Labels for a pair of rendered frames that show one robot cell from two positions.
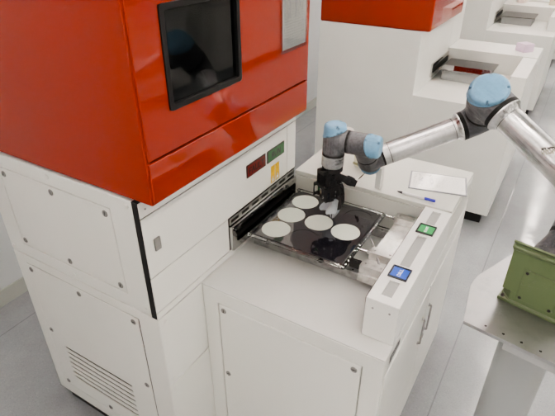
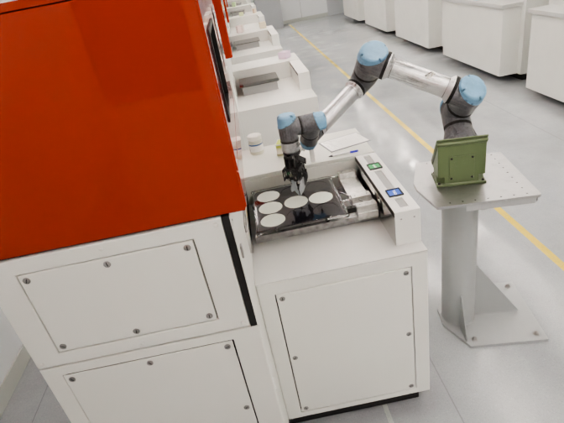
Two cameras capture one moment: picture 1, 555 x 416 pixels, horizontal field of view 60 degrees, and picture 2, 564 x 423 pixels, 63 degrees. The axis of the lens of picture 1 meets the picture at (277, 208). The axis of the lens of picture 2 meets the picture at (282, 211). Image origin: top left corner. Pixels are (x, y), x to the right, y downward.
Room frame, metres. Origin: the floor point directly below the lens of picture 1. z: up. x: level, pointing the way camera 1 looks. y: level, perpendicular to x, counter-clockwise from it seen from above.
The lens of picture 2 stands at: (0.04, 0.81, 1.80)
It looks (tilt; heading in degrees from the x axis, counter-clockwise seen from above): 29 degrees down; 328
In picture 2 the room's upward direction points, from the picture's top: 11 degrees counter-clockwise
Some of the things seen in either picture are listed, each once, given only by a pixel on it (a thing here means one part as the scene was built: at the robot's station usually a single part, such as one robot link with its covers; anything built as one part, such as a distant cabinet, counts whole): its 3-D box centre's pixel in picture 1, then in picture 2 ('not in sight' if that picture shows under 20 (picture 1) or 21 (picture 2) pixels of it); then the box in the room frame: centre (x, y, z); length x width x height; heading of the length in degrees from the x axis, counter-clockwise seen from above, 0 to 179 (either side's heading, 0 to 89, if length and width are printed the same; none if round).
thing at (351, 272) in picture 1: (316, 260); (316, 227); (1.31, -0.13, 0.84); 0.50 x 0.02 x 0.03; 59
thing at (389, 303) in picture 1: (410, 267); (384, 194); (1.20, -0.42, 0.89); 0.55 x 0.09 x 0.14; 149
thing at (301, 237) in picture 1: (317, 223); (295, 202); (1.44, -0.14, 0.90); 0.34 x 0.34 x 0.01; 59
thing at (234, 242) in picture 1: (265, 210); (247, 215); (1.54, 0.04, 0.89); 0.44 x 0.02 x 0.10; 149
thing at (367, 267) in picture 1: (372, 269); (366, 206); (1.19, -0.30, 0.89); 0.08 x 0.03 x 0.03; 59
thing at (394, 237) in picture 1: (389, 251); (357, 195); (1.32, -0.38, 0.87); 0.36 x 0.08 x 0.03; 149
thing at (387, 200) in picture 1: (381, 186); (304, 164); (1.72, -0.43, 0.89); 0.62 x 0.35 x 0.14; 59
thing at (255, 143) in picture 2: not in sight; (255, 143); (1.92, -0.29, 1.01); 0.07 x 0.07 x 0.10
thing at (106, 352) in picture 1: (175, 302); (191, 347); (1.57, 0.44, 0.41); 0.82 x 0.71 x 0.82; 149
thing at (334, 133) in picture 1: (334, 139); (288, 127); (1.47, -0.19, 1.21); 0.09 x 0.08 x 0.11; 65
